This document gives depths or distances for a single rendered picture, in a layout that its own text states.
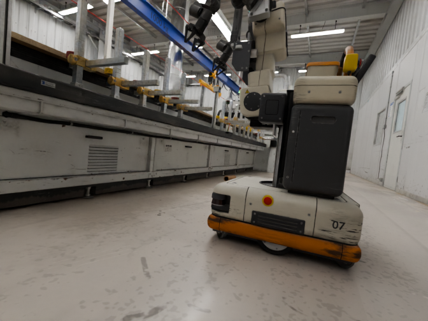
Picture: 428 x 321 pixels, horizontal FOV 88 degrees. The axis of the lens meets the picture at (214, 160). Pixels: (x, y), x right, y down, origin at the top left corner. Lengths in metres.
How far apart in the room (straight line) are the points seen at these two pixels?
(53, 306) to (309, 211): 0.91
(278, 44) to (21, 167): 1.56
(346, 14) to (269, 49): 7.39
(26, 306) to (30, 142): 1.00
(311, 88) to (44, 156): 1.50
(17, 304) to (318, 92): 1.22
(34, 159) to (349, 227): 1.65
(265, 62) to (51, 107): 1.15
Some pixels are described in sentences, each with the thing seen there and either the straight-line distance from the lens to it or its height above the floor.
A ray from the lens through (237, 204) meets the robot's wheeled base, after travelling 1.07.
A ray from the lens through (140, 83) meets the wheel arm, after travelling 1.53.
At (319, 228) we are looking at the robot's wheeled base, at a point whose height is 0.17.
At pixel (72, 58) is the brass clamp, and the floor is 0.83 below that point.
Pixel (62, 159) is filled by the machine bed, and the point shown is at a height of 0.28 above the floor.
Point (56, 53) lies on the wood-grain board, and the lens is 1.62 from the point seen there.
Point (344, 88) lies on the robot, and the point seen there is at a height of 0.75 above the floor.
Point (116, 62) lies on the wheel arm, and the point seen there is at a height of 0.83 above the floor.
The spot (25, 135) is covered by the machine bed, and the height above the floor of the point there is 0.41.
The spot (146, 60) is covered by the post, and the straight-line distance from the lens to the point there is 1.85.
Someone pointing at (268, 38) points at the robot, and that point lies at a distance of 1.41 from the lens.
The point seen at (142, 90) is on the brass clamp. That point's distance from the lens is 1.77.
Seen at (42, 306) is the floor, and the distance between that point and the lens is 0.81.
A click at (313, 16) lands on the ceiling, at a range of 8.77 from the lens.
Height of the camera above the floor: 0.45
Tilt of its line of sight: 3 degrees down
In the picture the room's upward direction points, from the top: 6 degrees clockwise
